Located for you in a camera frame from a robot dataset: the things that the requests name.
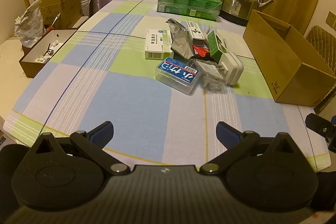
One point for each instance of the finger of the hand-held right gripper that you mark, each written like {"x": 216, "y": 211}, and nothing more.
{"x": 321, "y": 127}

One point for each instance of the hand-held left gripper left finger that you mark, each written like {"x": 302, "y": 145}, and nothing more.
{"x": 101, "y": 132}

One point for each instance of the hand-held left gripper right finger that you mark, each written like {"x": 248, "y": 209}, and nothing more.
{"x": 227, "y": 133}

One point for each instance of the clear plastic box blue label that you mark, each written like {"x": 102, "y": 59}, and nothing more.
{"x": 177, "y": 75}

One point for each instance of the cardboard box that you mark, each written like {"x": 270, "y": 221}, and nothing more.
{"x": 273, "y": 56}

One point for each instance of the small green box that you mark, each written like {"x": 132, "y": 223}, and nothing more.
{"x": 215, "y": 46}

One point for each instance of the silver foil pouch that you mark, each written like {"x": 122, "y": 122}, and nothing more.
{"x": 179, "y": 41}

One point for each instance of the white medicine box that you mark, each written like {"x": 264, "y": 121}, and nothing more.
{"x": 157, "y": 43}

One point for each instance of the checked tablecloth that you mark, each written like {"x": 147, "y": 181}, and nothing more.
{"x": 118, "y": 98}

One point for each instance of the clear plastic bag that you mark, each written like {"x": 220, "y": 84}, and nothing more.
{"x": 211, "y": 78}

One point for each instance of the white charger adapter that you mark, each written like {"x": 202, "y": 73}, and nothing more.
{"x": 232, "y": 67}

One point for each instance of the quilted beige chair cover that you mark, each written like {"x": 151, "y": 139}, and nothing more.
{"x": 321, "y": 41}

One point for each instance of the red packet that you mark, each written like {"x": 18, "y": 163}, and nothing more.
{"x": 201, "y": 51}

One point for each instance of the brown wooden tray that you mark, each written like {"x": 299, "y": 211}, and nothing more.
{"x": 34, "y": 62}

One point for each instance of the slim white box black print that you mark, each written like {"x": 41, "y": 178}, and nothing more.
{"x": 195, "y": 33}

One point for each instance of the crumpled white plastic bag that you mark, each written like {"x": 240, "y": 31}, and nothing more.
{"x": 29, "y": 26}

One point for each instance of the brown cardboard carton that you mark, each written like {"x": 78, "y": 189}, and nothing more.
{"x": 69, "y": 3}

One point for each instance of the green tissue multipack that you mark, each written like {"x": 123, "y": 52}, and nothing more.
{"x": 189, "y": 5}

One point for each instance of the beige wall socket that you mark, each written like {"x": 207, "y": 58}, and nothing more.
{"x": 331, "y": 19}

